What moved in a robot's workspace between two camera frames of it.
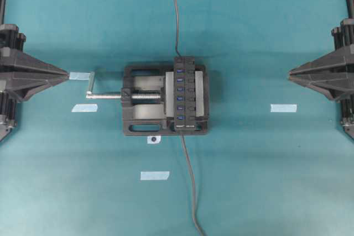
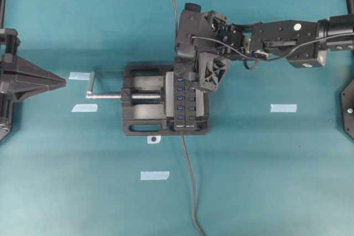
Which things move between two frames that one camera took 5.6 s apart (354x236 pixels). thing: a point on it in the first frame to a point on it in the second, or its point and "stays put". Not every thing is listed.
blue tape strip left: (85, 108) stays put
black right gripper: (332, 74) to (219, 37)
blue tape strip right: (284, 108) stays put
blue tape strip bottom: (154, 175) stays put
